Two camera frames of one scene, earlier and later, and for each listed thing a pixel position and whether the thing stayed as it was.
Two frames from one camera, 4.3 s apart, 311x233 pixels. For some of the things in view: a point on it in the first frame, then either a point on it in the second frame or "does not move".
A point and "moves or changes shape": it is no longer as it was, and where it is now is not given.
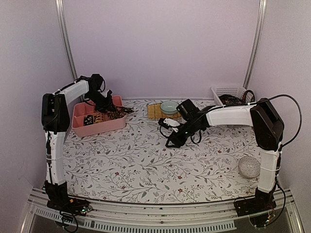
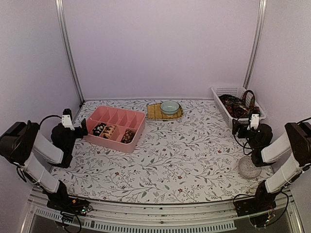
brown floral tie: x=120 y=112 → x=128 y=136
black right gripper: x=177 y=140 → x=236 y=129
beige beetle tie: x=99 y=118 → x=107 y=131
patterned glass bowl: x=249 y=167 does not move
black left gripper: x=108 y=106 → x=80 y=133
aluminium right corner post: x=258 y=37 does not move
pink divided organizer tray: x=88 y=121 moves or changes shape
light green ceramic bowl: x=169 y=107 does not move
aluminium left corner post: x=65 y=38 does not move
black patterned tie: x=88 y=120 → x=98 y=128
